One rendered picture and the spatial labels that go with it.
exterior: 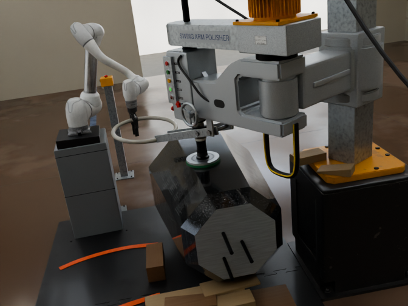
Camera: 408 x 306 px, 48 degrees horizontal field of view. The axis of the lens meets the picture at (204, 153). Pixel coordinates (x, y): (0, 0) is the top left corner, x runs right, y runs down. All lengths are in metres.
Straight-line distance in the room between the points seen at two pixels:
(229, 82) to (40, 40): 7.49
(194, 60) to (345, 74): 0.83
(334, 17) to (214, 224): 1.31
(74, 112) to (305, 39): 2.11
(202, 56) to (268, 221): 1.00
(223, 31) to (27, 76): 7.70
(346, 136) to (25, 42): 7.71
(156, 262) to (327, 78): 1.68
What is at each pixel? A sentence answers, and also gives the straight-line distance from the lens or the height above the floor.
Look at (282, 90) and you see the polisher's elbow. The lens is 2.21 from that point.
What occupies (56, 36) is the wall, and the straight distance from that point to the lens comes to 9.60.
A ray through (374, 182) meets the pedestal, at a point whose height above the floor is 0.74.
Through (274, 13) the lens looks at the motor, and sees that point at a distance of 2.15.
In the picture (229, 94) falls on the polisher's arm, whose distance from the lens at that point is 2.41.
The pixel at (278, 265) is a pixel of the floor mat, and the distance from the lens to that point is 3.30.
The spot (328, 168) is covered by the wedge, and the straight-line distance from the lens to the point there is 2.78.
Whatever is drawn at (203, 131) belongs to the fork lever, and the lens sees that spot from 2.74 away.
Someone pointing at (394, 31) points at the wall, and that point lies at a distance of 11.51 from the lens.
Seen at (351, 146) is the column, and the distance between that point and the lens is 2.84.
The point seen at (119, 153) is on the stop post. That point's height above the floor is 0.28.
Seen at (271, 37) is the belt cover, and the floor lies 1.65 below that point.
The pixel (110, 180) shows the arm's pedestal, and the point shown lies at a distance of 3.76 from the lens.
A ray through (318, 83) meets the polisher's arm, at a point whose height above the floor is 1.37.
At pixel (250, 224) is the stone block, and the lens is 2.56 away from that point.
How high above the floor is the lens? 1.95
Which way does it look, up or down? 22 degrees down
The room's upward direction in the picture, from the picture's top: 7 degrees counter-clockwise
